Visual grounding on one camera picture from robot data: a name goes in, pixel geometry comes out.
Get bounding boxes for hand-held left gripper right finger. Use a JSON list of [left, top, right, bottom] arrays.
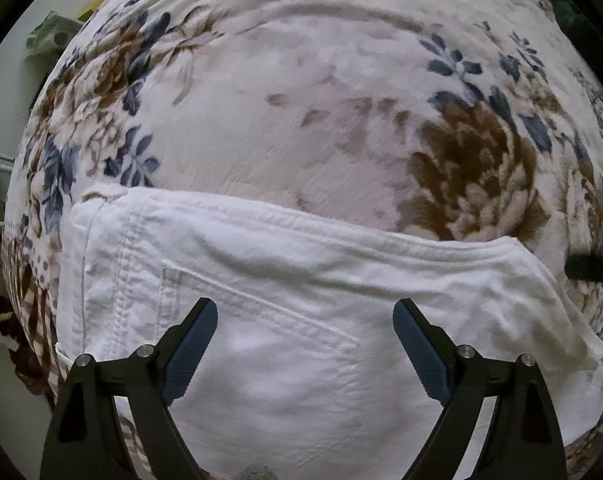
[[393, 298, 567, 480]]

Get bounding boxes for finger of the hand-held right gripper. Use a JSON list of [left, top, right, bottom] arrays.
[[565, 255, 603, 283]]

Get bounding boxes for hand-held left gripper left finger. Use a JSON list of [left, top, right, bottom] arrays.
[[40, 297, 218, 480]]

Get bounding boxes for white pants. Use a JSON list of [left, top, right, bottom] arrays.
[[55, 187, 603, 480]]

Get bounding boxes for dark green cloth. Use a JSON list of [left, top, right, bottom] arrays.
[[546, 0, 603, 48]]

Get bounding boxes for floral printed blanket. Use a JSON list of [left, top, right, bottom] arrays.
[[1, 0, 603, 480]]

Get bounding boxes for green patterned bag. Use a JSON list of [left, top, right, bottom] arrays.
[[25, 10, 84, 58]]

